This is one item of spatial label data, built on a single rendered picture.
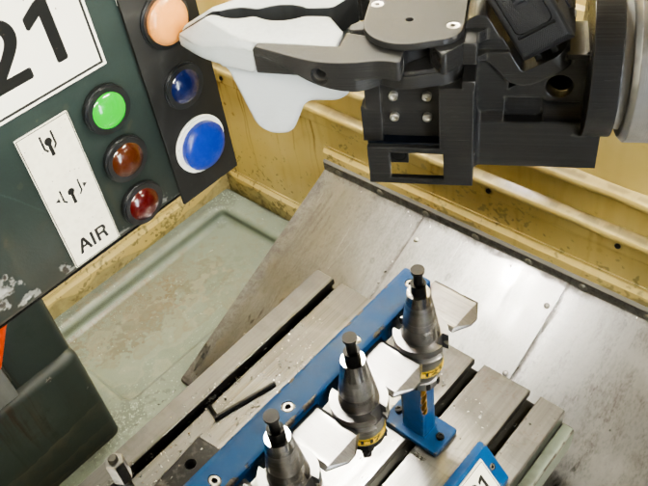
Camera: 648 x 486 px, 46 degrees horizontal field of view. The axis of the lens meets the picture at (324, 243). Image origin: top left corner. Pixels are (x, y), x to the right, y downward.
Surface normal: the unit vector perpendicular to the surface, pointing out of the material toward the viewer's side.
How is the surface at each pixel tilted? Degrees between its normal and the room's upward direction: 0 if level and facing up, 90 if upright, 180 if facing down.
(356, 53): 0
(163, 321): 0
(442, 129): 90
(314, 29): 0
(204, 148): 88
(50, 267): 90
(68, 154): 90
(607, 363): 24
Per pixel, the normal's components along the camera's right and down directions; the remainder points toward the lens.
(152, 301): -0.12, -0.71
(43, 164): 0.74, 0.40
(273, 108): -0.25, 0.70
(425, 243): -0.37, -0.41
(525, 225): -0.65, 0.58
